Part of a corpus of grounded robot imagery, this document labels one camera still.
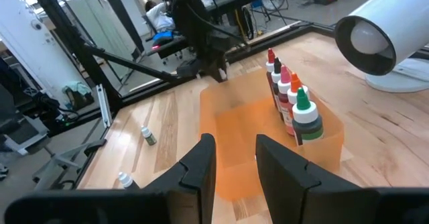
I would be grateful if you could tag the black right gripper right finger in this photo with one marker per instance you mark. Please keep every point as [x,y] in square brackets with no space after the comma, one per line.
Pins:
[285,177]

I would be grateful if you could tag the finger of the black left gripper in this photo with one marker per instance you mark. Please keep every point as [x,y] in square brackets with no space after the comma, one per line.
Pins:
[214,71]
[224,74]

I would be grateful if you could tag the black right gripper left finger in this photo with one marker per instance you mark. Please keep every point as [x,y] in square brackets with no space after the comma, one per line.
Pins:
[197,173]

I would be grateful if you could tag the red cap food coloring bottle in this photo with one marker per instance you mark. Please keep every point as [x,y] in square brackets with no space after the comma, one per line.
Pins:
[270,66]

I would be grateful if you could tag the black cap food coloring bottle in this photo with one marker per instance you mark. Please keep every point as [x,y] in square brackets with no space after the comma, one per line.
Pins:
[276,76]

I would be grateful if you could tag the green cap food coloring bottle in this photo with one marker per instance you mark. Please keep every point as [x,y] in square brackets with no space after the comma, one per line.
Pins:
[306,123]

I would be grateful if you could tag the pink cap food coloring bottle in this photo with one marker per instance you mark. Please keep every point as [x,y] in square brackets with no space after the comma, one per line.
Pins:
[284,90]

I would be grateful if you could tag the orange cap food coloring bottle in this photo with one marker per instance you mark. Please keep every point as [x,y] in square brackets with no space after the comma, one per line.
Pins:
[295,93]

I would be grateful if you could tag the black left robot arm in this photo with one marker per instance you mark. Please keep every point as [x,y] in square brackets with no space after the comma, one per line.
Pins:
[191,19]

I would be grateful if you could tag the black side desk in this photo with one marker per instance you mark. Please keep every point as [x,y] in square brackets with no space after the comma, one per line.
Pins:
[171,49]

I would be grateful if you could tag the translucent orange tray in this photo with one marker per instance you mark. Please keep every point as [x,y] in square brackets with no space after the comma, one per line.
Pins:
[241,123]

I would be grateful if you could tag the person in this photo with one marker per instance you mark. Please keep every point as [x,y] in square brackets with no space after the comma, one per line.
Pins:
[161,17]

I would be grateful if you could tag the pale grey cabinet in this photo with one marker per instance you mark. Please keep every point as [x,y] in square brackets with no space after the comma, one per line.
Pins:
[97,29]

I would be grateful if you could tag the dark bag with teal cloth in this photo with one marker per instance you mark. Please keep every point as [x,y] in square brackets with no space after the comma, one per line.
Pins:
[78,95]

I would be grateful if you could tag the light grey chair base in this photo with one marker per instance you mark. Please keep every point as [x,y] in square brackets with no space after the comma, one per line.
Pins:
[60,160]

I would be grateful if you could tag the white cylindrical lamp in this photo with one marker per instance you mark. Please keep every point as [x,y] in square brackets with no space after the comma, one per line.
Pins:
[395,19]

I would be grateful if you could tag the silver aluminium bracket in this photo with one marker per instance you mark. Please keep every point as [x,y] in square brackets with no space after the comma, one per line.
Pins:
[104,106]

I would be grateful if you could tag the black aluminium table frame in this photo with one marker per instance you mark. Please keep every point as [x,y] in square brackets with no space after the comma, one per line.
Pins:
[73,39]

